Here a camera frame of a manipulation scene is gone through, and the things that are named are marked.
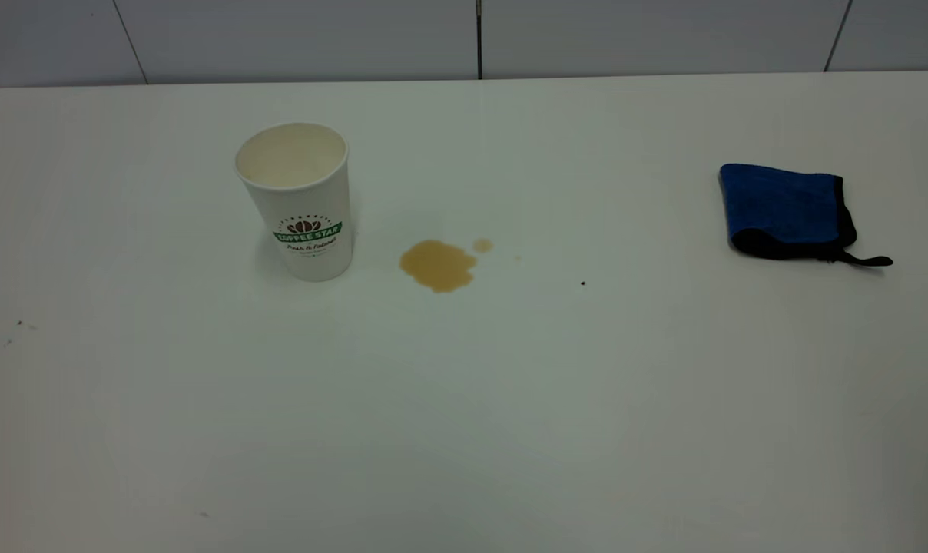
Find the white paper coffee cup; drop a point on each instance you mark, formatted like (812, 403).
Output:
(303, 207)

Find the large brown coffee spill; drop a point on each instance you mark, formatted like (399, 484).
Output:
(435, 265)

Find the small brown coffee drop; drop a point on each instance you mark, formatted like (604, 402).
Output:
(482, 246)

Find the blue black-edged cleaning cloth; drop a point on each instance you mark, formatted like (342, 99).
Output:
(779, 203)

